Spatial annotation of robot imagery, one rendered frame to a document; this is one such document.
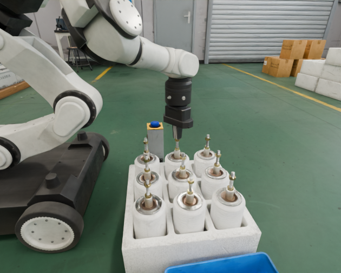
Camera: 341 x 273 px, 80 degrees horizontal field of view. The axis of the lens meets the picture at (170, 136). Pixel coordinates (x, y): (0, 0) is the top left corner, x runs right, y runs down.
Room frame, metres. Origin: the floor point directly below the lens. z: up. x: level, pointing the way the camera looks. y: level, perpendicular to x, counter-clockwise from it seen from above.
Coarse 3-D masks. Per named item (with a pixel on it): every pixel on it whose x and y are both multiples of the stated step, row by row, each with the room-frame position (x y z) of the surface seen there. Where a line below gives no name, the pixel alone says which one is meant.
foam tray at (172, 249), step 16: (192, 160) 0.75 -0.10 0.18; (128, 176) 0.64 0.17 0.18; (128, 192) 0.55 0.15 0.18; (128, 208) 0.48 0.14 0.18; (208, 208) 0.50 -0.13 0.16; (128, 224) 0.41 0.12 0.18; (208, 224) 0.41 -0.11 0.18; (256, 224) 0.42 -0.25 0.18; (128, 240) 0.36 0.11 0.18; (144, 240) 0.36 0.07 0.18; (160, 240) 0.36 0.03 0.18; (176, 240) 0.36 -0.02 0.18; (192, 240) 0.36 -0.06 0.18; (208, 240) 0.37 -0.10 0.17; (224, 240) 0.37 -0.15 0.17; (240, 240) 0.38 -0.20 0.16; (256, 240) 0.38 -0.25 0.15; (128, 256) 0.34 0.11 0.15; (144, 256) 0.34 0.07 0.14; (160, 256) 0.35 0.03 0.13; (176, 256) 0.36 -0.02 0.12; (192, 256) 0.36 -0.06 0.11; (208, 256) 0.37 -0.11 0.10; (224, 256) 0.37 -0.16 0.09; (128, 272) 0.34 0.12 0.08; (144, 272) 0.34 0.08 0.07; (160, 272) 0.35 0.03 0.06
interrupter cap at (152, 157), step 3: (150, 153) 0.69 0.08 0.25; (141, 156) 0.67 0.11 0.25; (150, 156) 0.67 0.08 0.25; (153, 156) 0.67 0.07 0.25; (138, 159) 0.65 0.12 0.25; (141, 159) 0.65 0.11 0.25; (150, 159) 0.65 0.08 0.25; (153, 159) 0.65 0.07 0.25; (141, 162) 0.63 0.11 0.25; (144, 162) 0.63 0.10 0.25; (150, 162) 0.63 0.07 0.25; (153, 162) 0.63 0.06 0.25
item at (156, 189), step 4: (136, 176) 0.55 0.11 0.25; (160, 176) 0.56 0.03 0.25; (160, 180) 0.53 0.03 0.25; (136, 184) 0.51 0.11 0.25; (156, 184) 0.51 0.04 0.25; (160, 184) 0.52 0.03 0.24; (136, 188) 0.51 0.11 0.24; (140, 188) 0.50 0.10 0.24; (144, 188) 0.49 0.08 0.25; (152, 188) 0.50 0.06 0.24; (156, 188) 0.50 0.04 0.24; (160, 188) 0.52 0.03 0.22; (136, 192) 0.51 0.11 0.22; (140, 192) 0.50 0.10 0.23; (144, 192) 0.49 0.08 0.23; (152, 192) 0.50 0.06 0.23; (156, 192) 0.51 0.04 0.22; (160, 192) 0.52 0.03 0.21; (136, 196) 0.51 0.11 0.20; (140, 196) 0.50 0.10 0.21; (160, 196) 0.52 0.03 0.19
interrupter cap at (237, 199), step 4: (220, 188) 0.48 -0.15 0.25; (224, 188) 0.49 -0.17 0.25; (220, 192) 0.47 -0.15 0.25; (224, 192) 0.47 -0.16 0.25; (236, 192) 0.47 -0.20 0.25; (216, 196) 0.45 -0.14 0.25; (220, 196) 0.45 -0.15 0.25; (224, 196) 0.46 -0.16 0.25; (236, 196) 0.45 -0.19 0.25; (240, 196) 0.45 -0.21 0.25; (220, 200) 0.43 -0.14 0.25; (224, 200) 0.43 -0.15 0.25; (228, 200) 0.44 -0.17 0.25; (232, 200) 0.44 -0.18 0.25; (236, 200) 0.44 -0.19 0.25; (240, 200) 0.43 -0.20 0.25; (224, 204) 0.42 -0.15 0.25; (228, 204) 0.42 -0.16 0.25; (232, 204) 0.42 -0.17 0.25; (236, 204) 0.42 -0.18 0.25
